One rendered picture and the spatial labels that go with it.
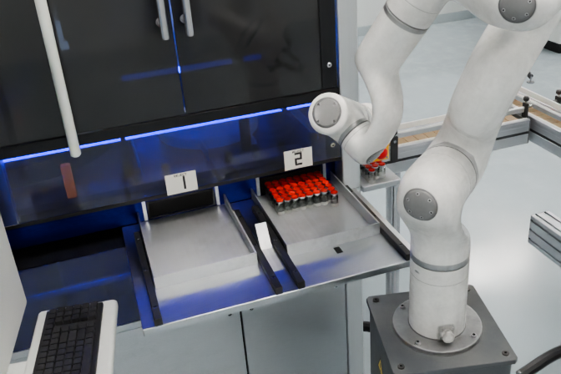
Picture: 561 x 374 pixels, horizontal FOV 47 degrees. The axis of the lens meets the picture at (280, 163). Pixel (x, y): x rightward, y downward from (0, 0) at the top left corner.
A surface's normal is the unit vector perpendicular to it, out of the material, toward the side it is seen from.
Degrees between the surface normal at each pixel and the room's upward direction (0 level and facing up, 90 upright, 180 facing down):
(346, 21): 90
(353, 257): 0
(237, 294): 0
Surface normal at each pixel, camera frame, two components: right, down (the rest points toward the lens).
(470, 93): -0.74, 0.28
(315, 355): 0.31, 0.40
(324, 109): -0.44, -0.05
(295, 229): -0.07, -0.90
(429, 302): -0.47, 0.41
